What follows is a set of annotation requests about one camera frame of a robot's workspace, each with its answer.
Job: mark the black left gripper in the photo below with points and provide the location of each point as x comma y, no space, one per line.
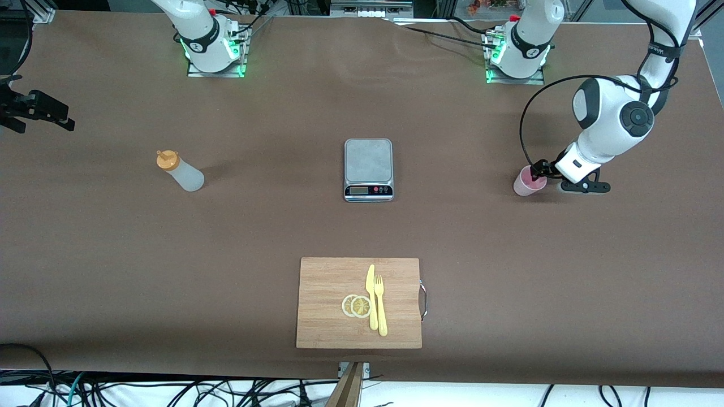
546,168

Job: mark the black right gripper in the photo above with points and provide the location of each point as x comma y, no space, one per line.
24,105

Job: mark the pink plastic cup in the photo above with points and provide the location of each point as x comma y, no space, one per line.
523,186

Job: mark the clear squeeze bottle orange cap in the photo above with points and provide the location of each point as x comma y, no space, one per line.
186,176

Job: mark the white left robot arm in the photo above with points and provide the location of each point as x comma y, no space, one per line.
605,124

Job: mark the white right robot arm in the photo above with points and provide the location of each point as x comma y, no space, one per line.
198,34

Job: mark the silver digital kitchen scale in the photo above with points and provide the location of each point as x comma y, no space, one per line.
367,161

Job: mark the orange background objects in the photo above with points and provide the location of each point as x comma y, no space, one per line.
486,4

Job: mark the yellow plastic knife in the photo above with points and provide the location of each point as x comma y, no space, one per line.
370,282

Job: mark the yellow plastic fork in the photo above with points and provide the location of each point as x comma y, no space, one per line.
382,316

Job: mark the dried lemon slice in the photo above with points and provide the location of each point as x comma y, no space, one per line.
346,306
361,307

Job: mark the grey power strip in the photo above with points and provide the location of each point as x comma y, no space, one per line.
370,7

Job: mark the aluminium frame extrusion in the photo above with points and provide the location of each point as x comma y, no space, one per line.
710,17
39,10

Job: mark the small metal bracket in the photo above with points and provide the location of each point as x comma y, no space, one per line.
366,370

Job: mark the wooden post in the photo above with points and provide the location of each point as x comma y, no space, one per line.
348,390

